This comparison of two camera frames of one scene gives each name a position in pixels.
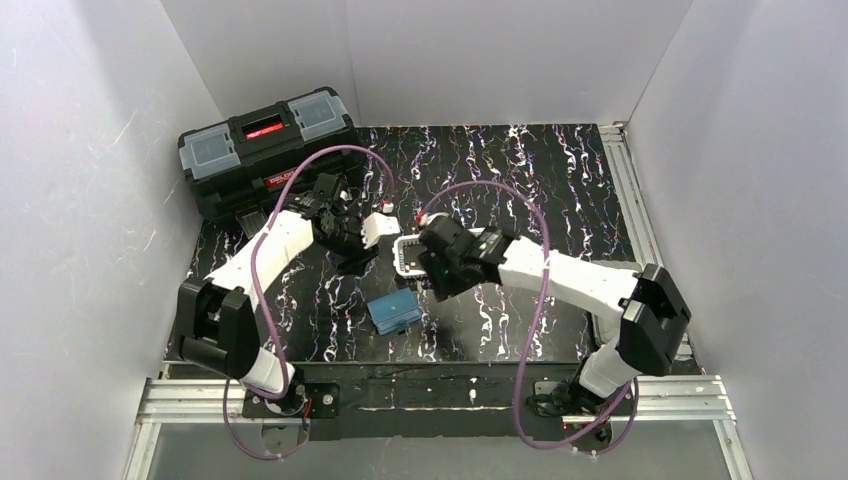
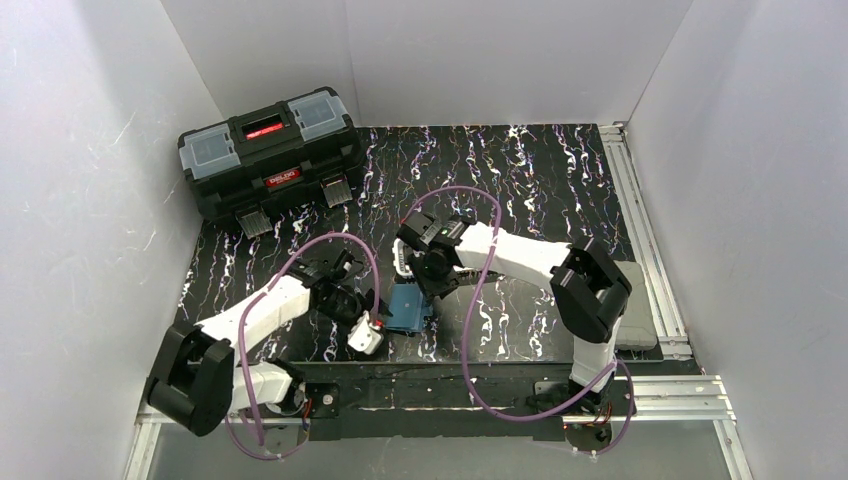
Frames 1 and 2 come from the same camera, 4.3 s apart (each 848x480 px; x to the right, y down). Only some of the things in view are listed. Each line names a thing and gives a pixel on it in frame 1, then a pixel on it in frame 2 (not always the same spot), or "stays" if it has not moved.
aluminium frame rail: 682,400 stays
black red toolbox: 239,166 stays
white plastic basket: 407,255 stays
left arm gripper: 351,240 to 354,307
